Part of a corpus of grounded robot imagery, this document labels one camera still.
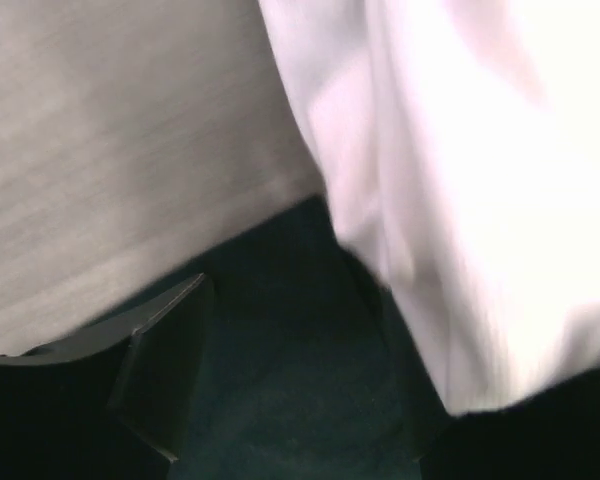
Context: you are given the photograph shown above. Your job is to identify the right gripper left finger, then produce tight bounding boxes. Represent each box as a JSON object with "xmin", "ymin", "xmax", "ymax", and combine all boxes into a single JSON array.
[{"xmin": 0, "ymin": 275, "xmax": 214, "ymax": 479}]

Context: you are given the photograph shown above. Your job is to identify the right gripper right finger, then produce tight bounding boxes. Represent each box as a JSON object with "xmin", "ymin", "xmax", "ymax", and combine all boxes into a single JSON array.
[{"xmin": 420, "ymin": 369, "xmax": 600, "ymax": 480}]

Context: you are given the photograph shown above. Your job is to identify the folded white t shirt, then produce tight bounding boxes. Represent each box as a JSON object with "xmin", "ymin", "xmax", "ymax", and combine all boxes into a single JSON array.
[{"xmin": 260, "ymin": 1, "xmax": 600, "ymax": 415}]

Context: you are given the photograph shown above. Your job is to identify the black t shirt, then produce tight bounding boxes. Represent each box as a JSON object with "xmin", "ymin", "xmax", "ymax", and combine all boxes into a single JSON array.
[{"xmin": 144, "ymin": 194, "xmax": 451, "ymax": 480}]

